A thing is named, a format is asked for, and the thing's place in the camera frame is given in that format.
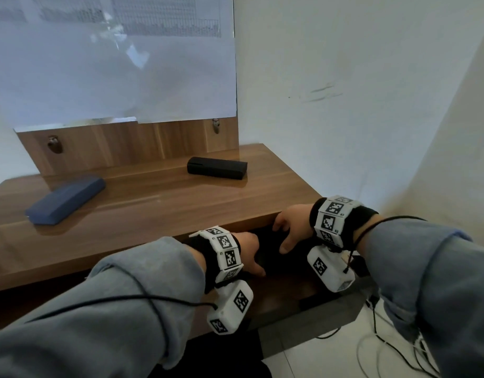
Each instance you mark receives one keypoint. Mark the person's left hand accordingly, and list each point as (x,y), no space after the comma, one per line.
(248,247)

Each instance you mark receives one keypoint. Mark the person's right hand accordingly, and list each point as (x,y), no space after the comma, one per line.
(299,224)

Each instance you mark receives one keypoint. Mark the person's right thumb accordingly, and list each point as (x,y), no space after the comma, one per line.
(289,243)

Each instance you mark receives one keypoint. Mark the person's left thumb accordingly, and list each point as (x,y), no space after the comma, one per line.
(257,271)

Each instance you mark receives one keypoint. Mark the person's right forearm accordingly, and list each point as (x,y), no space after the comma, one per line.
(431,279)

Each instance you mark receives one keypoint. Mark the person's left forearm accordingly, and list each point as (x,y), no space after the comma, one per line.
(108,310)

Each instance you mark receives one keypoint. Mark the dark wooden drawer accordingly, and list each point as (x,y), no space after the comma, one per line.
(281,295)

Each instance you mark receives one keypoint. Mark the black marker wristband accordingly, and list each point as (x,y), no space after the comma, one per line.
(224,251)
(336,220)

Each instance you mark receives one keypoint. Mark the person's black trousers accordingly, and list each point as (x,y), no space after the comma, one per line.
(210,358)

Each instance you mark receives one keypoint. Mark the black rectangular case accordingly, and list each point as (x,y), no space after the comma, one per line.
(217,168)

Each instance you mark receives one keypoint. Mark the wooden desk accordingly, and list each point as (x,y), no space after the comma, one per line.
(155,208)

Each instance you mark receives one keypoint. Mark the metal mirror clip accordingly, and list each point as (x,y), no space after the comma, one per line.
(55,144)
(216,125)

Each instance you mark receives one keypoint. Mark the wooden back panel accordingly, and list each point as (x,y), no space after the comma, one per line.
(127,145)

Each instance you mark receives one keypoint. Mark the blue rectangular case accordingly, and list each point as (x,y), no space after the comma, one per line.
(64,200)

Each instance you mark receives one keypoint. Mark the white paper sheet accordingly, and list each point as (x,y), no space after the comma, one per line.
(108,66)

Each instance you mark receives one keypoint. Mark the white marker wrist camera box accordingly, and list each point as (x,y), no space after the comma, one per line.
(232,307)
(328,269)

